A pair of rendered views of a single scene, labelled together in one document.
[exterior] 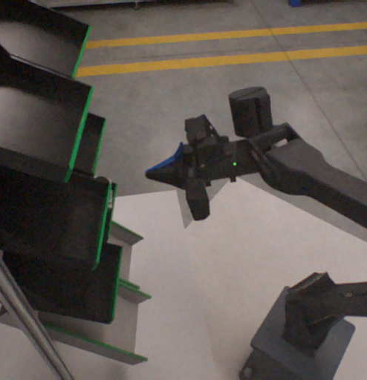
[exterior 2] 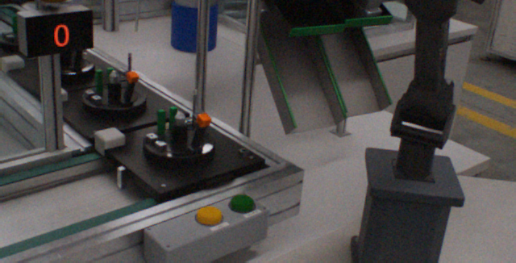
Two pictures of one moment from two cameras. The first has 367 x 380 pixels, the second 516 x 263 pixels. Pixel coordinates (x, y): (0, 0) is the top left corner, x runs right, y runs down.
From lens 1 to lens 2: 101 cm
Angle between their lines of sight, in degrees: 51
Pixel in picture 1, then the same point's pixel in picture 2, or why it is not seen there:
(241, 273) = (460, 221)
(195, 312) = not seen: hidden behind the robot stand
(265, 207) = not seen: outside the picture
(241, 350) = not seen: hidden behind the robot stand
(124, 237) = (378, 95)
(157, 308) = (355, 181)
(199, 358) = (340, 214)
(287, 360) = (375, 165)
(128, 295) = (332, 106)
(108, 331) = (294, 100)
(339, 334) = (440, 189)
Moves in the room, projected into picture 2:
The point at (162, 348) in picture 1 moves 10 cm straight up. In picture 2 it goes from (324, 193) to (330, 151)
